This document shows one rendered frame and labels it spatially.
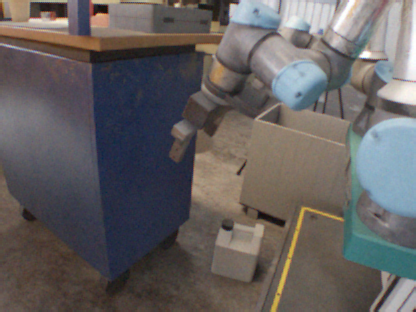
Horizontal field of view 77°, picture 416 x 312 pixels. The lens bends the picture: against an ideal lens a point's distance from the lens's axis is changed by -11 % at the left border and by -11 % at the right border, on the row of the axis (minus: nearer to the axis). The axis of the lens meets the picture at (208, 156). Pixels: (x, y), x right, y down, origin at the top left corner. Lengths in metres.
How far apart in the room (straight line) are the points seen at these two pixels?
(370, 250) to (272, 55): 0.35
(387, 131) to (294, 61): 0.17
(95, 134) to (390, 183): 0.63
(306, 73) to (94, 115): 0.50
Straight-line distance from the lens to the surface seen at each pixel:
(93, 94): 0.72
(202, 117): 0.53
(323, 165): 1.40
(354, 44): 0.53
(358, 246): 0.53
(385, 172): 0.35
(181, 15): 0.85
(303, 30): 0.97
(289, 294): 0.91
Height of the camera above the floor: 1.01
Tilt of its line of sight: 27 degrees down
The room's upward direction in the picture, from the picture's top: 7 degrees clockwise
